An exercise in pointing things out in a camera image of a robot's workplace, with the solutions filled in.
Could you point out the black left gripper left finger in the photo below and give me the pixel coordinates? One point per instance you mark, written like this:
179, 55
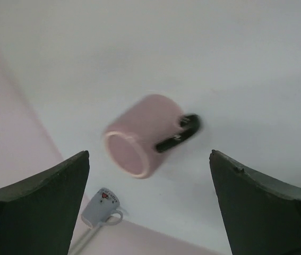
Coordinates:
38, 214

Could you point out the purple mug black handle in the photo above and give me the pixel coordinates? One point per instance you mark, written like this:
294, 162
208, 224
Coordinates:
140, 140

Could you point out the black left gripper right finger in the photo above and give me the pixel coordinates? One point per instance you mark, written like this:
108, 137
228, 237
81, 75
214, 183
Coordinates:
261, 215

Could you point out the grey mug heart print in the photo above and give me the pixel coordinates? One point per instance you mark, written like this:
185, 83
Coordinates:
102, 210

